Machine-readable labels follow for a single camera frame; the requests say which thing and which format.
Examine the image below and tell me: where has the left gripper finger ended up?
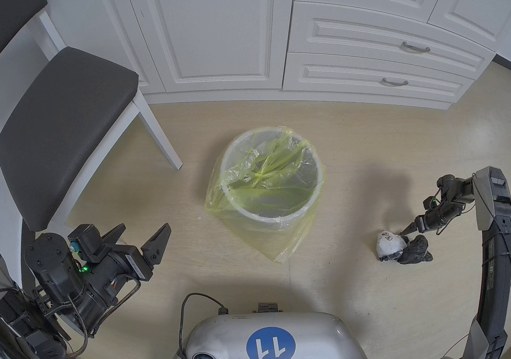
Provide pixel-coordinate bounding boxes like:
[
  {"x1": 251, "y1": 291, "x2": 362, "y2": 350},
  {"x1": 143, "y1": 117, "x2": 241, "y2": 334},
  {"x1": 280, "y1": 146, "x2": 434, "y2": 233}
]
[
  {"x1": 101, "y1": 223, "x2": 127, "y2": 255},
  {"x1": 141, "y1": 223, "x2": 172, "y2": 267}
]

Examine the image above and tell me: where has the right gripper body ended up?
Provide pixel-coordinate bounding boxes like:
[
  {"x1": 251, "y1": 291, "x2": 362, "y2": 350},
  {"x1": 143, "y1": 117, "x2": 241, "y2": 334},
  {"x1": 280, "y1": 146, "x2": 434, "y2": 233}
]
[{"x1": 415, "y1": 203, "x2": 464, "y2": 235}]

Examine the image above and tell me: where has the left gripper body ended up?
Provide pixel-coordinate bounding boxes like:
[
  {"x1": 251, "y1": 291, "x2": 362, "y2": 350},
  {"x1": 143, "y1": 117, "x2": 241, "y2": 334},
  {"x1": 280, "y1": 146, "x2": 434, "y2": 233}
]
[{"x1": 74, "y1": 245, "x2": 155, "y2": 328}]

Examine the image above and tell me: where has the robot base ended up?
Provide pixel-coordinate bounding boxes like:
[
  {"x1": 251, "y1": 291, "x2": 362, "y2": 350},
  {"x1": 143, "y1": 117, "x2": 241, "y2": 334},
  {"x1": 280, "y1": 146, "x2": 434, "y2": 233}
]
[{"x1": 182, "y1": 302, "x2": 369, "y2": 359}]

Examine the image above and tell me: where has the crumpled black plastic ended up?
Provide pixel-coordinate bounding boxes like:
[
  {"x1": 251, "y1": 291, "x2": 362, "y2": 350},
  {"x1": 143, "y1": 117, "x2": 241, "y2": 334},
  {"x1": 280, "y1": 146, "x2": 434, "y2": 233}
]
[{"x1": 399, "y1": 234, "x2": 434, "y2": 266}]

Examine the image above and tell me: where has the white trash bin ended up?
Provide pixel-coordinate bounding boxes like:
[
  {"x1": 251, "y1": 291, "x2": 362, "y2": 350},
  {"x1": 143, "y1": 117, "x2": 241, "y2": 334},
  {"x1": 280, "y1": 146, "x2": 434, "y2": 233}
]
[{"x1": 220, "y1": 129, "x2": 324, "y2": 233}]

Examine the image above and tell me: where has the yellow plastic bag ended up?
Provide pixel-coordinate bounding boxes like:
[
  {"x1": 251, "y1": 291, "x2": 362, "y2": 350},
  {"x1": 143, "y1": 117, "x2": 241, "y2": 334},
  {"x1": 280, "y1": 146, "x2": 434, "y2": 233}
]
[{"x1": 204, "y1": 126, "x2": 326, "y2": 265}]

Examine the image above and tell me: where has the crumpled white paper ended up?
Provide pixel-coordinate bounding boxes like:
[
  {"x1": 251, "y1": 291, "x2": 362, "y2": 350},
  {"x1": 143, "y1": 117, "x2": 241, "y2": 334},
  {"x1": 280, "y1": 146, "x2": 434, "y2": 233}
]
[{"x1": 375, "y1": 231, "x2": 409, "y2": 263}]

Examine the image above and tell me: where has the white chair with grey seat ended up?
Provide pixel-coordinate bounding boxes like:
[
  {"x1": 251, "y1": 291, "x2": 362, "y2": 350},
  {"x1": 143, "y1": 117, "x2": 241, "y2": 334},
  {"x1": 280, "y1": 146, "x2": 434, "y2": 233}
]
[{"x1": 0, "y1": 0, "x2": 183, "y2": 282}]

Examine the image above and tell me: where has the white wardrobe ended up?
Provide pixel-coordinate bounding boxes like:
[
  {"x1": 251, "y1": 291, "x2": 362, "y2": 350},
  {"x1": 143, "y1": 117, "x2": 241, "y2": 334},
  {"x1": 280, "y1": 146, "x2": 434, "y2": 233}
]
[{"x1": 86, "y1": 0, "x2": 511, "y2": 111}]

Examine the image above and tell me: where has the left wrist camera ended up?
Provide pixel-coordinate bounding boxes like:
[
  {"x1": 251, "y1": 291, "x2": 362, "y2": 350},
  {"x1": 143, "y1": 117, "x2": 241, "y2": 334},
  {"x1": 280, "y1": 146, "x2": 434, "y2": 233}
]
[{"x1": 67, "y1": 224, "x2": 105, "y2": 263}]

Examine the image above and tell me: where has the black cable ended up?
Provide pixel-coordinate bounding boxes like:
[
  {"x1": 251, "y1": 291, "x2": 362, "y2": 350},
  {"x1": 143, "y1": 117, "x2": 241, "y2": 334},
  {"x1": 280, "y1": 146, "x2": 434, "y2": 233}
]
[{"x1": 178, "y1": 293, "x2": 229, "y2": 359}]

